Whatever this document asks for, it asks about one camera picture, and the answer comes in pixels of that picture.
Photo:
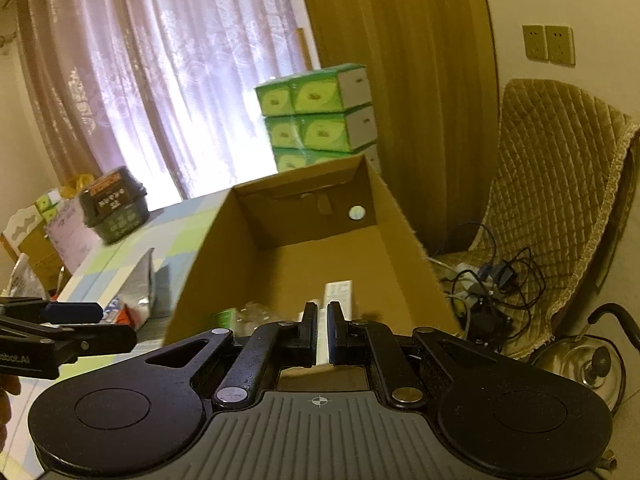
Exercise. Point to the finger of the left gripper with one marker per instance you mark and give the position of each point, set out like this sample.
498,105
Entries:
58,312
102,340

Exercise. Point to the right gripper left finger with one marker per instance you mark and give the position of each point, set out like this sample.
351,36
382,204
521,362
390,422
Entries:
273,347

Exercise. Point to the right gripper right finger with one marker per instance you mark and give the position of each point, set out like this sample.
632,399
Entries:
373,346

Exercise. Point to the wire rack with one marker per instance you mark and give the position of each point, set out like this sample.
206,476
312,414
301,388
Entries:
252,315

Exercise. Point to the green white medicine box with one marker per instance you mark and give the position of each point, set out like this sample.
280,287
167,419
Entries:
223,319

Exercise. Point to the red snack packet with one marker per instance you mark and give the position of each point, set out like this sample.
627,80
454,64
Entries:
130,316

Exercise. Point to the long white carton box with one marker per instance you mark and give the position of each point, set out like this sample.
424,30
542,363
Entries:
342,293

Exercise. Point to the white plastic spoon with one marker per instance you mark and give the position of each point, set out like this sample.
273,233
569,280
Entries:
320,337

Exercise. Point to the person's left hand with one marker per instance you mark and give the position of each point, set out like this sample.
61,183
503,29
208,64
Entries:
9,386

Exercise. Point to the crumpled white plastic bag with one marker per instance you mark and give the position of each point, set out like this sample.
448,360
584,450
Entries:
23,281

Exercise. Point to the brown cardboard box left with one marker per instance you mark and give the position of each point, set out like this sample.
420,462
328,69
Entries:
42,256

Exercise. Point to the silver foil pouch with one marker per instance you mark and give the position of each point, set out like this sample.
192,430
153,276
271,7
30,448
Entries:
139,291

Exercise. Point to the pink paper envelope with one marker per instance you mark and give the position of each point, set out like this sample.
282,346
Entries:
70,237

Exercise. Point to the white carved chair back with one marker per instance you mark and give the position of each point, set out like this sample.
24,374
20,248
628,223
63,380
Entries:
20,225

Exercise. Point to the small green boxes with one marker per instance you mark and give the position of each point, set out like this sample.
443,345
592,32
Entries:
49,204

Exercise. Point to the large cardboard box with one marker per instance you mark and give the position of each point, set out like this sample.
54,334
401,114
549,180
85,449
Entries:
277,242

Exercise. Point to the dark instant noodle bowl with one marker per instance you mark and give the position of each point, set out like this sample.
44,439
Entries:
114,205

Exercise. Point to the yellow plastic bag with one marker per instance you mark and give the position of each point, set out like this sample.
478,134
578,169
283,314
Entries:
73,186

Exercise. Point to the steel kettle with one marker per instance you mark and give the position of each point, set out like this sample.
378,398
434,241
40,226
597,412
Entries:
593,361

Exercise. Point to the stack of green tissue boxes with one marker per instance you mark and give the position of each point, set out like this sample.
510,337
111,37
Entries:
319,116

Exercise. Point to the quilted tan chair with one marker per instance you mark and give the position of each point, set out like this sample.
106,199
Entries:
564,161

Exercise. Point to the pink sheer curtain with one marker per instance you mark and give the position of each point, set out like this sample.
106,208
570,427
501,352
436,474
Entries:
165,88

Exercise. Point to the brown wooden door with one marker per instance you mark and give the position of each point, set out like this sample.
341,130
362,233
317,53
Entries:
434,81

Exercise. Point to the wall power sockets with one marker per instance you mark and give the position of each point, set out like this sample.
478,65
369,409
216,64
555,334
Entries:
549,43

